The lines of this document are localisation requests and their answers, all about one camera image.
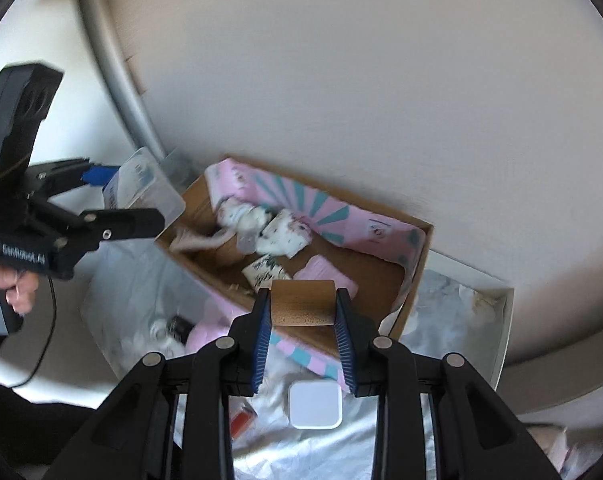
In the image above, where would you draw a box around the brown wooden block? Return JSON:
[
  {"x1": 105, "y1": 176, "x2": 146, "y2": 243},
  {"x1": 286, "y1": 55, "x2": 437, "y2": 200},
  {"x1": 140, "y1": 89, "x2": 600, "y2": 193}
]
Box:
[{"x1": 270, "y1": 280, "x2": 337, "y2": 328}]

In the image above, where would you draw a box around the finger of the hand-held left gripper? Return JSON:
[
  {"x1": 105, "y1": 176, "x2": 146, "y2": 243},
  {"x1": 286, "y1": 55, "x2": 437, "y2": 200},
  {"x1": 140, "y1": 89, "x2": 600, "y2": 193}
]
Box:
[
  {"x1": 56, "y1": 207, "x2": 165, "y2": 250},
  {"x1": 28, "y1": 157, "x2": 119, "y2": 202}
]

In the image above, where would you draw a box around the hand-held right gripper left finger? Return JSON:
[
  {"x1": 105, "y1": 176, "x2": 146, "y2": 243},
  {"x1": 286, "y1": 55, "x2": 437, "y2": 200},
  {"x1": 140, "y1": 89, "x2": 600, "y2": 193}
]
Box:
[{"x1": 46, "y1": 287, "x2": 273, "y2": 480}]

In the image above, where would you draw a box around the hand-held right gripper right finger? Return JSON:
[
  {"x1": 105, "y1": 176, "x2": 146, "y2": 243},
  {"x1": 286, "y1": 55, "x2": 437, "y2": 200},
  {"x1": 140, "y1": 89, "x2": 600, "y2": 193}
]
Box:
[{"x1": 334, "y1": 287, "x2": 537, "y2": 480}]

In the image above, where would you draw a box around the black cable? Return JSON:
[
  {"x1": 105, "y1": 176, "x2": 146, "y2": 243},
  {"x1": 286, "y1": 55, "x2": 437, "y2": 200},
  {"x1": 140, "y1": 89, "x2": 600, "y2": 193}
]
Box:
[{"x1": 0, "y1": 272, "x2": 57, "y2": 388}]

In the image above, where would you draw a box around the pink knitted baby sock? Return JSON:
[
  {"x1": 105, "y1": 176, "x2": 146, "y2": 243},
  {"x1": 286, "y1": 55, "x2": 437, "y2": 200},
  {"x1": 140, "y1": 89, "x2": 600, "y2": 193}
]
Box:
[
  {"x1": 184, "y1": 310, "x2": 232, "y2": 356},
  {"x1": 294, "y1": 255, "x2": 358, "y2": 301}
]

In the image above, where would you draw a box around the clear plastic case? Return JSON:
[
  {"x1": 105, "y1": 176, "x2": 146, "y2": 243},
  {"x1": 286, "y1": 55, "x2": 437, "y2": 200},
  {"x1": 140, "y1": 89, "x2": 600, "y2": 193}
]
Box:
[{"x1": 102, "y1": 147, "x2": 187, "y2": 226}]

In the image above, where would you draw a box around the white patterned baby sock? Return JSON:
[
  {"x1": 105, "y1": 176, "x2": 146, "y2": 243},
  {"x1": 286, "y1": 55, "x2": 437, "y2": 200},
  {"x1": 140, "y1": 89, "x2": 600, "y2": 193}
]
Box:
[
  {"x1": 242, "y1": 255, "x2": 292, "y2": 291},
  {"x1": 255, "y1": 210, "x2": 312, "y2": 260}
]

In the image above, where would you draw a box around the person's left hand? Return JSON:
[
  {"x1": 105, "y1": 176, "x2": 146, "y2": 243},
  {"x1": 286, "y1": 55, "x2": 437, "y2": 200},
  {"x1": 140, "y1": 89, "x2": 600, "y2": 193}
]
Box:
[{"x1": 0, "y1": 257, "x2": 41, "y2": 318}]

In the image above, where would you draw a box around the pink printed cardboard box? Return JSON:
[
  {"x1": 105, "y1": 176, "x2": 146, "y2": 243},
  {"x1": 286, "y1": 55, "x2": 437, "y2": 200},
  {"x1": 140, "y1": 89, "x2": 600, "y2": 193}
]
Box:
[{"x1": 154, "y1": 155, "x2": 435, "y2": 378}]

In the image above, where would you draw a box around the grey curved wall trim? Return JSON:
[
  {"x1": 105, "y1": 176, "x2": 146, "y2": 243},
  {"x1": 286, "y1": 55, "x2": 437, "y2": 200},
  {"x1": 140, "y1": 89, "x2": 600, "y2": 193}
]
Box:
[{"x1": 71, "y1": 0, "x2": 168, "y2": 161}]

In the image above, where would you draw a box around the small black box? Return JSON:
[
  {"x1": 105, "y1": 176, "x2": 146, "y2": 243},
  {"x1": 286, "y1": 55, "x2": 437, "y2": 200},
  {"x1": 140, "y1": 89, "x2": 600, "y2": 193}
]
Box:
[{"x1": 168, "y1": 314, "x2": 194, "y2": 346}]

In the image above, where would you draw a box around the white square box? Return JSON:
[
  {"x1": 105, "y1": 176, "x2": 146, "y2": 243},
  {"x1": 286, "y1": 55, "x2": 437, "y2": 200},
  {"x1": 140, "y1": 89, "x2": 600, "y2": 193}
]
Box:
[{"x1": 287, "y1": 380, "x2": 343, "y2": 431}]

